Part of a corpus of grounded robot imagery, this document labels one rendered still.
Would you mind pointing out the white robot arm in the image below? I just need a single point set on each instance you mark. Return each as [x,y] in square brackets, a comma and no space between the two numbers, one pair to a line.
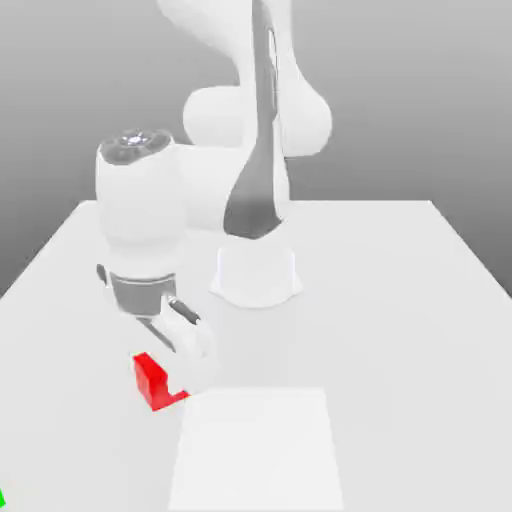
[140,208]

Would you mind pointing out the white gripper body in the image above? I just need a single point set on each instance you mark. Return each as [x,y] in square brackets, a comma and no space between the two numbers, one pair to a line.
[188,344]

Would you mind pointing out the small green cube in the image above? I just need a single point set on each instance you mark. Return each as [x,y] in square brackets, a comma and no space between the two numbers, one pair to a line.
[1,499]

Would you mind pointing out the small red cube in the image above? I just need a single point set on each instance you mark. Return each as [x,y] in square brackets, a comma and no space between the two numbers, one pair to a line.
[148,380]

